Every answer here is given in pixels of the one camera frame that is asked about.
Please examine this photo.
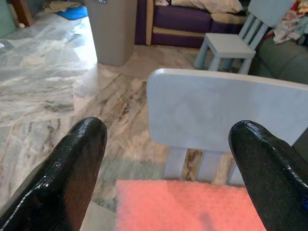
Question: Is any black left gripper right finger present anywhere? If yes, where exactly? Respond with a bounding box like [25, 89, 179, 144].
[228, 120, 308, 231]

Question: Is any purple sofa with beige trim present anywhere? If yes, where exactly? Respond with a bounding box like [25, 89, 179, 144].
[134, 0, 248, 49]

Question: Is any blue plastic basin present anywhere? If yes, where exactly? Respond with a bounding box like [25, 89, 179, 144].
[57, 6, 89, 20]

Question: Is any light blue child chair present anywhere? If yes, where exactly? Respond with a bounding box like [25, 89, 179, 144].
[193, 0, 295, 75]
[146, 68, 308, 187]

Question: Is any green leather sofa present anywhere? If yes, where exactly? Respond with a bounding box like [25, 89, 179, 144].
[249, 36, 308, 85]

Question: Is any white patterned pillow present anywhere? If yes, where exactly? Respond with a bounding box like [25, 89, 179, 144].
[171, 0, 244, 14]

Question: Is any brown wooden post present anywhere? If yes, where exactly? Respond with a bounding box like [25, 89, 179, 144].
[12, 0, 34, 27]

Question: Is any grey plastic bin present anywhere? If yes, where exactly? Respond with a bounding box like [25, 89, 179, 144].
[84, 0, 138, 66]

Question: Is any cream cushion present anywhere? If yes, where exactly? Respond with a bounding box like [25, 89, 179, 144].
[210, 11, 248, 25]

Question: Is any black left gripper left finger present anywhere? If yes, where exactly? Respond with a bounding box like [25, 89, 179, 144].
[0, 116, 108, 231]

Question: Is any pink plush pillow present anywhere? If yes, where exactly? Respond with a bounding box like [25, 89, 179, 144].
[114, 179, 267, 231]

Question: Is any brown crumpled cardboard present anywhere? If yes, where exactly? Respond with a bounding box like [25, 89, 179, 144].
[43, 1, 81, 14]

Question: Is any pile of colourful clothes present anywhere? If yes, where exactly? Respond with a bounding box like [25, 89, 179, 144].
[273, 0, 308, 45]

